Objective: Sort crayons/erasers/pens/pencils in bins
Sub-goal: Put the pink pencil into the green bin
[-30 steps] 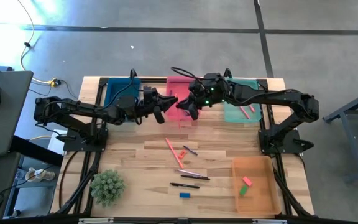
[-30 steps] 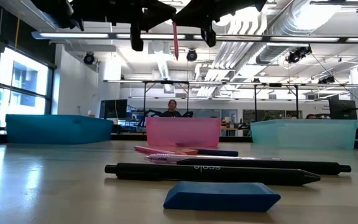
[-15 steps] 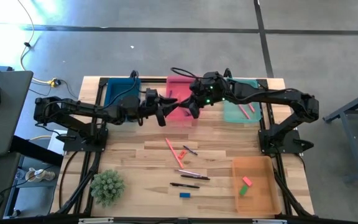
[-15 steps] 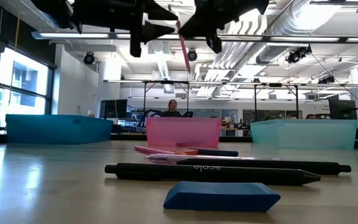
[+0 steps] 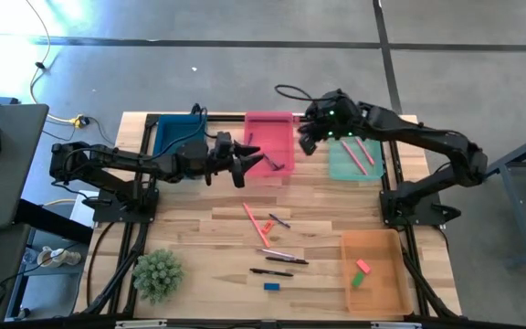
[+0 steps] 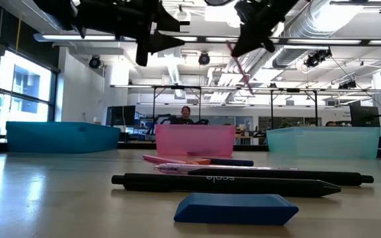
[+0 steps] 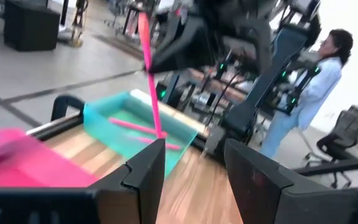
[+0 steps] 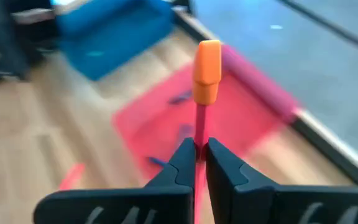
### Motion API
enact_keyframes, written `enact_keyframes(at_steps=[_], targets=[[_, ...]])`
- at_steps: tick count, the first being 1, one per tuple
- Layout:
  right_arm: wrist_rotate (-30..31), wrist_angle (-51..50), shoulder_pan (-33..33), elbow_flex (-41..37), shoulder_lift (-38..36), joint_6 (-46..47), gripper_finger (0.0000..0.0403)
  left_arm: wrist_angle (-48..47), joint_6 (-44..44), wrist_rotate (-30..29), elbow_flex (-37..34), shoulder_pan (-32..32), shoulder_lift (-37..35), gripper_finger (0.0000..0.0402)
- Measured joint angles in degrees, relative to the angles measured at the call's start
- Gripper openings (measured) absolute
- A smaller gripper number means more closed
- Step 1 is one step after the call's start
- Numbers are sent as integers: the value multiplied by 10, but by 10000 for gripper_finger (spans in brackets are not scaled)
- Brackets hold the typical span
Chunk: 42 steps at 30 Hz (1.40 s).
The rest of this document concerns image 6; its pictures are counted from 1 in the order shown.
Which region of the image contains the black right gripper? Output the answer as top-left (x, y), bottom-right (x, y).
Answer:
top-left (232, 0), bottom-right (300, 58)

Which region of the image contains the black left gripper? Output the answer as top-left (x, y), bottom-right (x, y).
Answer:
top-left (77, 0), bottom-right (191, 67)

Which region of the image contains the pink pencil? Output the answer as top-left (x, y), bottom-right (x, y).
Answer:
top-left (143, 154), bottom-right (194, 165)
top-left (226, 41), bottom-right (255, 96)

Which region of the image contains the dark blue crayon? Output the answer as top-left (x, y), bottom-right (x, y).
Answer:
top-left (210, 158), bottom-right (255, 167)

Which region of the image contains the black ceiling spotlight cluster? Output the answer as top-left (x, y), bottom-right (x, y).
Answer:
top-left (304, 48), bottom-right (333, 69)
top-left (338, 80), bottom-right (357, 90)

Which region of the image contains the black monitor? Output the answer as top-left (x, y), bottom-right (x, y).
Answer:
top-left (349, 104), bottom-right (380, 128)
top-left (106, 105), bottom-right (136, 127)

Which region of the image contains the long ceiling light strip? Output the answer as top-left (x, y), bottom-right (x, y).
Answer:
top-left (33, 32), bottom-right (137, 43)

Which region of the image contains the pink translucent plastic bin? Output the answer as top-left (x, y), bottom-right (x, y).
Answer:
top-left (155, 124), bottom-right (237, 157)

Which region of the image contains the teal translucent plastic bin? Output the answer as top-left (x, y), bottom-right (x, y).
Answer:
top-left (266, 126), bottom-right (381, 159)

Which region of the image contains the orange eraser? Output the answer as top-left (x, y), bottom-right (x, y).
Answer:
top-left (186, 157), bottom-right (212, 165)

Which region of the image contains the plain black pen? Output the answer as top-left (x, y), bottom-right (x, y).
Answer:
top-left (187, 168), bottom-right (375, 186)

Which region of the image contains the blue plastic bin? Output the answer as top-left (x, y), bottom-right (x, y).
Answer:
top-left (5, 121), bottom-right (121, 154)

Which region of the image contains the black pen with white print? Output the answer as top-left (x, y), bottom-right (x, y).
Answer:
top-left (111, 173), bottom-right (342, 198)

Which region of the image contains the large window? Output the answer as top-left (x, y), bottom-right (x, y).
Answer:
top-left (0, 49), bottom-right (60, 139)

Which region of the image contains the blue eraser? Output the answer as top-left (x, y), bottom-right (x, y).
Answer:
top-left (173, 192), bottom-right (300, 226)

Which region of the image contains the black ceiling camera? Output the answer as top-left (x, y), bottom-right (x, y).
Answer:
top-left (198, 52), bottom-right (211, 66)
top-left (88, 55), bottom-right (102, 69)

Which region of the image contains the silver ventilation duct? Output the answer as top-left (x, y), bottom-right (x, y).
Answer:
top-left (253, 0), bottom-right (372, 79)

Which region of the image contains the black background rig frame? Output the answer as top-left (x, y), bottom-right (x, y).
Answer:
top-left (151, 85), bottom-right (202, 126)
top-left (269, 88), bottom-right (319, 128)

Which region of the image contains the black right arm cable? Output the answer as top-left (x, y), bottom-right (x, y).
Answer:
top-left (205, 0), bottom-right (235, 7)

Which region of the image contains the yellow hanging cable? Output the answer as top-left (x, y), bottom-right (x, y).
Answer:
top-left (14, 18), bottom-right (23, 54)

